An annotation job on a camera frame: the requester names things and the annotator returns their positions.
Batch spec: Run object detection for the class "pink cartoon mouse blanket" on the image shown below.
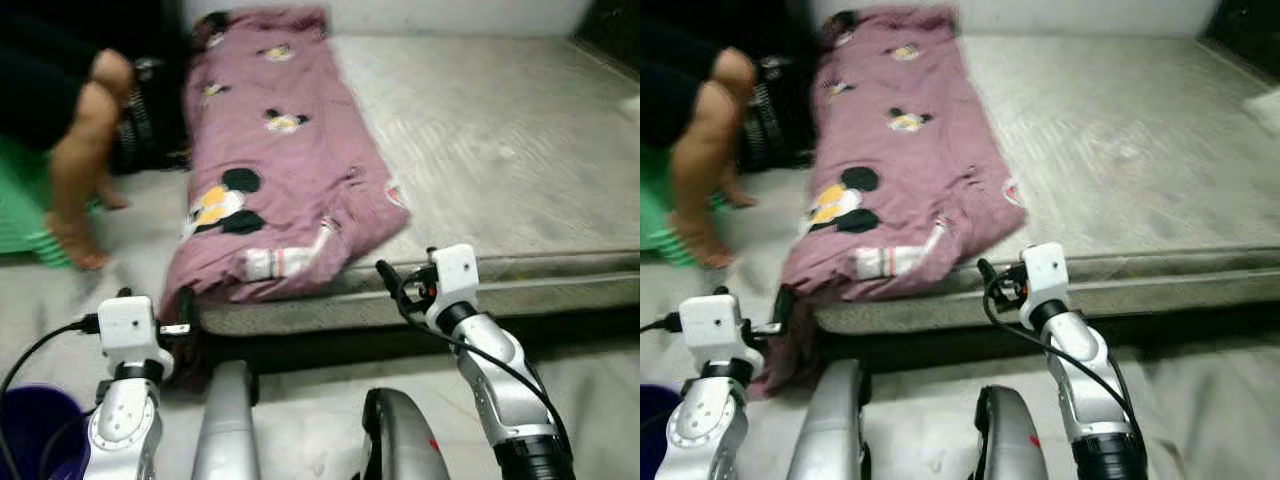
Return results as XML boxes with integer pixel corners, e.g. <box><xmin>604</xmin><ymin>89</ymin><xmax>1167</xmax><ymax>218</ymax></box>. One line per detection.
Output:
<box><xmin>760</xmin><ymin>5</ymin><xmax>1031</xmax><ymax>399</ymax></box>
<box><xmin>160</xmin><ymin>8</ymin><xmax>411</xmax><ymax>393</ymax></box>

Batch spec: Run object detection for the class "white pillow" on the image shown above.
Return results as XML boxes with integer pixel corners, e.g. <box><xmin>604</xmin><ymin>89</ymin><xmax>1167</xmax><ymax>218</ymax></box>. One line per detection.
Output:
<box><xmin>1243</xmin><ymin>88</ymin><xmax>1280</xmax><ymax>139</ymax></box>

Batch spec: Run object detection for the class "green ribbed mat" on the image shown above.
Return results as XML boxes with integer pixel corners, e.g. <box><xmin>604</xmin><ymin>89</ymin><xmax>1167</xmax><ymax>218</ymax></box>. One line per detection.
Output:
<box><xmin>640</xmin><ymin>145</ymin><xmax>701</xmax><ymax>266</ymax></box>
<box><xmin>0</xmin><ymin>135</ymin><xmax>76</xmax><ymax>266</ymax></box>

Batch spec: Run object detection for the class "grey left robot leg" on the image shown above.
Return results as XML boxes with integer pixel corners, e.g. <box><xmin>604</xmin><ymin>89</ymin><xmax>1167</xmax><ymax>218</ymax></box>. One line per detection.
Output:
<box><xmin>785</xmin><ymin>358</ymin><xmax>871</xmax><ymax>480</ymax></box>
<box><xmin>190</xmin><ymin>360</ymin><xmax>261</xmax><ymax>480</ymax></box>

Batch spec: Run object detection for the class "grey robot leg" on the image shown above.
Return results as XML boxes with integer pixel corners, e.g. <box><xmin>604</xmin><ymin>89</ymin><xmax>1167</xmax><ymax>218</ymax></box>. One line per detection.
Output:
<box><xmin>785</xmin><ymin>358</ymin><xmax>871</xmax><ymax>480</ymax></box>
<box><xmin>360</xmin><ymin>388</ymin><xmax>451</xmax><ymax>480</ymax></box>
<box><xmin>190</xmin><ymin>360</ymin><xmax>261</xmax><ymax>480</ymax></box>
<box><xmin>968</xmin><ymin>385</ymin><xmax>1051</xmax><ymax>480</ymax></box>

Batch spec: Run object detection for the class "grey quilted mattress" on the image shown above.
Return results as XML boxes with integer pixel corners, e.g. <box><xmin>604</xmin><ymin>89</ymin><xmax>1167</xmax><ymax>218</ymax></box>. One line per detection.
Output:
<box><xmin>195</xmin><ymin>35</ymin><xmax>640</xmax><ymax>336</ymax></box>
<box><xmin>815</xmin><ymin>35</ymin><xmax>1280</xmax><ymax>336</ymax></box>

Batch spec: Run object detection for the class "grey right robot leg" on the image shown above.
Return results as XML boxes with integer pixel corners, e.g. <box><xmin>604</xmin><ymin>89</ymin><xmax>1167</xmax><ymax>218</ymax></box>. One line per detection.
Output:
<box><xmin>968</xmin><ymin>385</ymin><xmax>1051</xmax><ymax>480</ymax></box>
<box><xmin>360</xmin><ymin>388</ymin><xmax>451</xmax><ymax>480</ymax></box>

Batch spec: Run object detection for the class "purple plastic bucket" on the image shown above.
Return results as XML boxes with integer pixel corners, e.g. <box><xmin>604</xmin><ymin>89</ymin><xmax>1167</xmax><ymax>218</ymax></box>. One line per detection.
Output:
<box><xmin>640</xmin><ymin>385</ymin><xmax>681</xmax><ymax>480</ymax></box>
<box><xmin>0</xmin><ymin>385</ymin><xmax>91</xmax><ymax>480</ymax></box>

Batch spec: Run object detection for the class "black patterned bag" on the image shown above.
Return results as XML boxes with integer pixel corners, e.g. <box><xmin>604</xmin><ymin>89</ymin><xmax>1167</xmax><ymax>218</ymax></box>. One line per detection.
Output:
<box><xmin>745</xmin><ymin>55</ymin><xmax>816</xmax><ymax>171</ymax></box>
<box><xmin>110</xmin><ymin>55</ymin><xmax>191</xmax><ymax>171</ymax></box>

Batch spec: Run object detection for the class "dark wooden cabinet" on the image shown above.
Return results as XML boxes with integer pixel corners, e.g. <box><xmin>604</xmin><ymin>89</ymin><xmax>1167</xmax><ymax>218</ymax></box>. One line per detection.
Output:
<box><xmin>575</xmin><ymin>0</ymin><xmax>640</xmax><ymax>66</ymax></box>
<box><xmin>1205</xmin><ymin>0</ymin><xmax>1280</xmax><ymax>56</ymax></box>

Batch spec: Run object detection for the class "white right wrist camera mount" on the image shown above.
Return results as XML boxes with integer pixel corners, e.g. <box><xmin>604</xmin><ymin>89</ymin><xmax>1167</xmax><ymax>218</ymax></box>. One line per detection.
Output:
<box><xmin>1020</xmin><ymin>242</ymin><xmax>1071</xmax><ymax>311</ymax></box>
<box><xmin>425</xmin><ymin>243</ymin><xmax>481</xmax><ymax>316</ymax></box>

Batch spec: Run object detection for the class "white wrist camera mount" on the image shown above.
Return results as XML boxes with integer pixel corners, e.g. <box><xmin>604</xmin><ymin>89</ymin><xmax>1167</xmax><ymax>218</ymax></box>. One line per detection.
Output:
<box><xmin>97</xmin><ymin>295</ymin><xmax>173</xmax><ymax>366</ymax></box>
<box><xmin>1020</xmin><ymin>242</ymin><xmax>1071</xmax><ymax>311</ymax></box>
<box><xmin>425</xmin><ymin>243</ymin><xmax>481</xmax><ymax>316</ymax></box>
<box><xmin>678</xmin><ymin>293</ymin><xmax>766</xmax><ymax>366</ymax></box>

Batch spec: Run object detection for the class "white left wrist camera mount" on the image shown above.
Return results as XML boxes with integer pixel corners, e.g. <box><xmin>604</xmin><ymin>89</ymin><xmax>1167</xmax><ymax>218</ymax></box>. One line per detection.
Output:
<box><xmin>678</xmin><ymin>293</ymin><xmax>766</xmax><ymax>366</ymax></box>
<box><xmin>97</xmin><ymin>295</ymin><xmax>173</xmax><ymax>366</ymax></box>

